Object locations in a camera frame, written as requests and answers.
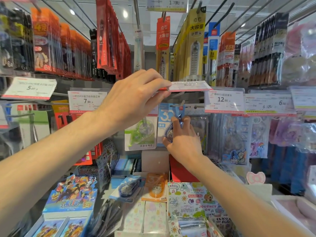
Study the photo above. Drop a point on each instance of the person's right hand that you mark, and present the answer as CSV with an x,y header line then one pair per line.
x,y
185,145

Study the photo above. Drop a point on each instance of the person's left hand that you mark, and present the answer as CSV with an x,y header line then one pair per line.
x,y
130,101

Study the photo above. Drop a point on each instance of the blue correction tape package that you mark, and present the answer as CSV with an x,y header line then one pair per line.
x,y
164,118
127,188

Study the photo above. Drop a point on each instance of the green correction tape package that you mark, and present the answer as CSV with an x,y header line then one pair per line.
x,y
140,135

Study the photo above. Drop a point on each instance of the orange correction tape pack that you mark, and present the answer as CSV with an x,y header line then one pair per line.
x,y
155,187

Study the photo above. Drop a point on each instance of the stack of silver foil packets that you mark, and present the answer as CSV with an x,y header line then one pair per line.
x,y
192,227

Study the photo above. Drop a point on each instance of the person's right forearm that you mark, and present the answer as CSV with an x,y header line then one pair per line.
x,y
247,207

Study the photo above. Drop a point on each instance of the person's left forearm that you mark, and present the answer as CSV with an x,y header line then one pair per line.
x,y
49,157

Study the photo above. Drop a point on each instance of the orange pen set packages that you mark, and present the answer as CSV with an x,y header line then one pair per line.
x,y
61,113

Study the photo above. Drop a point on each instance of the clear blister compass package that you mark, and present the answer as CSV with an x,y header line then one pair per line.
x,y
201,128

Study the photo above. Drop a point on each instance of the white price tag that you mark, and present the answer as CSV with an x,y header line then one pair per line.
x,y
190,85
269,103
29,88
223,99
154,111
168,3
87,101
305,98

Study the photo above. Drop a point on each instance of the red cardboard box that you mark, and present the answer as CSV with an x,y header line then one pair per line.
x,y
180,172

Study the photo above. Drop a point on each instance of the row of blue stationery packs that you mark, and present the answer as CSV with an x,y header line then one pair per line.
x,y
232,140

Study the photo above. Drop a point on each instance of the stack of blue striped packets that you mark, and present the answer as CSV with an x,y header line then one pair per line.
x,y
126,166

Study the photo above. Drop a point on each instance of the cartoon sticker sheet packs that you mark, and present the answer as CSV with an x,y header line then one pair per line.
x,y
106,165

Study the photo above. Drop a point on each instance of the pink heart figure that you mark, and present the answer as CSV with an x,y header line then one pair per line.
x,y
256,178

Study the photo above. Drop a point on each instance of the white pastel print box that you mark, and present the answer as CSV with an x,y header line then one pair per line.
x,y
145,217

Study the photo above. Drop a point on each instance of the scissors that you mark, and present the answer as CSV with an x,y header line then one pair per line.
x,y
37,120

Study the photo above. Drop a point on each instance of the pink purple stationery packs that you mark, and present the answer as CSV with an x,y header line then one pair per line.
x,y
284,150

